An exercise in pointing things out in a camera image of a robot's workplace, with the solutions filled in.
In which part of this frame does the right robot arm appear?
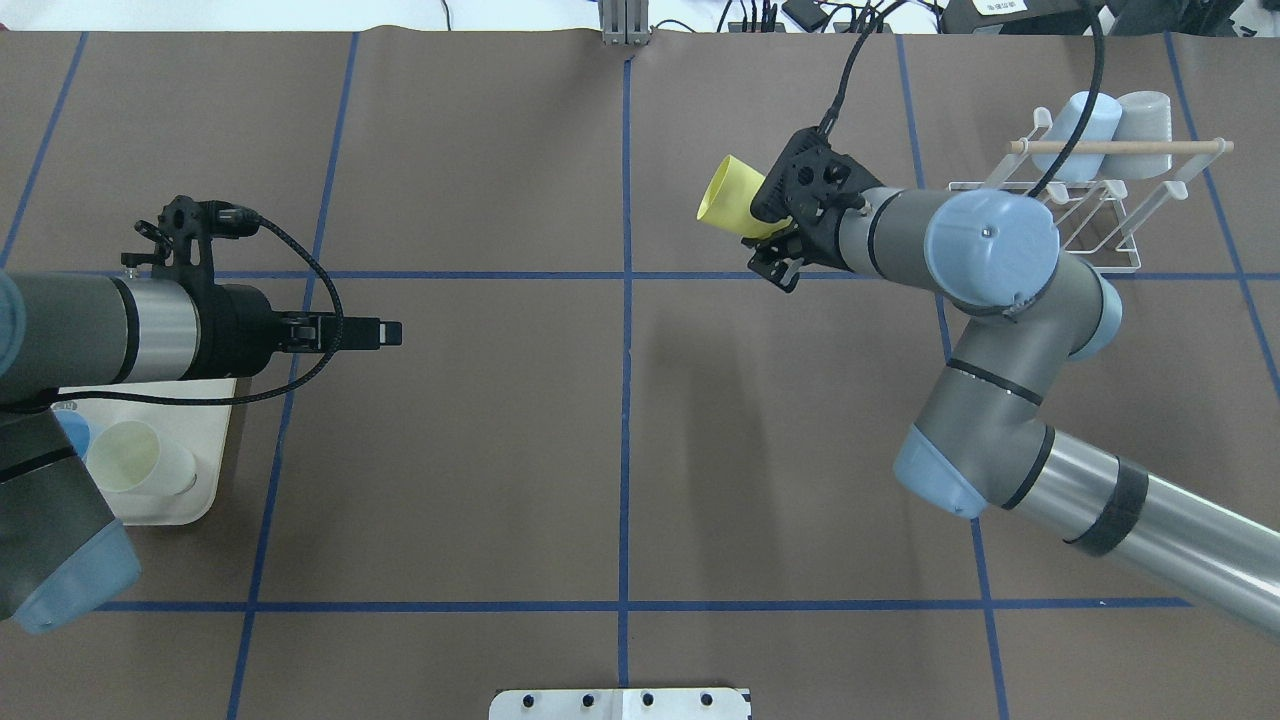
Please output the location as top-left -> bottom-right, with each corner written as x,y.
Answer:
750,186 -> 1277,638

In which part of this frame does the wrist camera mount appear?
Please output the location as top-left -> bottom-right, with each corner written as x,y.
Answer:
120,195 -> 262,290
749,126 -> 884,223

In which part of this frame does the white wire cup rack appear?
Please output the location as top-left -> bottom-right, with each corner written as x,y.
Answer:
947,108 -> 1235,275

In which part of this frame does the cream plastic tray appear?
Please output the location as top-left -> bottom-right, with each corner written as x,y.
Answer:
55,398 -> 232,527

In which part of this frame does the black braided right cable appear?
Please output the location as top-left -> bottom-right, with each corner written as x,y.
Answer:
818,0 -> 1106,201

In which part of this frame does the yellow plastic cup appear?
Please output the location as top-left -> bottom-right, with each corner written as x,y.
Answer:
695,154 -> 792,240

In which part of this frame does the black braided left cable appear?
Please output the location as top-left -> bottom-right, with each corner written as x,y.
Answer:
50,205 -> 346,407

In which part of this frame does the cream plastic cup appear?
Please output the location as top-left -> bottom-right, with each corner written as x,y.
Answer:
84,420 -> 197,497

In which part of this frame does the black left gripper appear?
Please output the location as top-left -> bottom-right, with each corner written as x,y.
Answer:
200,284 -> 403,379

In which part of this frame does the black braided cable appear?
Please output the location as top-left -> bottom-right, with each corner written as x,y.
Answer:
50,205 -> 346,407
818,0 -> 1106,201

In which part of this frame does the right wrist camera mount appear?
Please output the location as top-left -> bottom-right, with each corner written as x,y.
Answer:
749,126 -> 884,223

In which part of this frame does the grey plastic cup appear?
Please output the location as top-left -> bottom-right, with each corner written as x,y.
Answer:
1100,90 -> 1172,181

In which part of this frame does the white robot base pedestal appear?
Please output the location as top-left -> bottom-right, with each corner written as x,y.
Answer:
488,687 -> 754,719

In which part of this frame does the light blue plastic cup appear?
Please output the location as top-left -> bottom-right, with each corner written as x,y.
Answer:
1041,91 -> 1123,183

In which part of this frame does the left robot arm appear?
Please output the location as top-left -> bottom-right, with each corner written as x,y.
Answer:
1,266 -> 403,635

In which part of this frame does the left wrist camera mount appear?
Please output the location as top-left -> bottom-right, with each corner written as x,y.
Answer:
120,195 -> 262,290

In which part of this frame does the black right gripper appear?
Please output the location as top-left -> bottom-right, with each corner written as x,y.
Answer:
745,225 -> 846,293

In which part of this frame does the aluminium frame post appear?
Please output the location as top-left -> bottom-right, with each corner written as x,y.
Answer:
596,0 -> 652,47

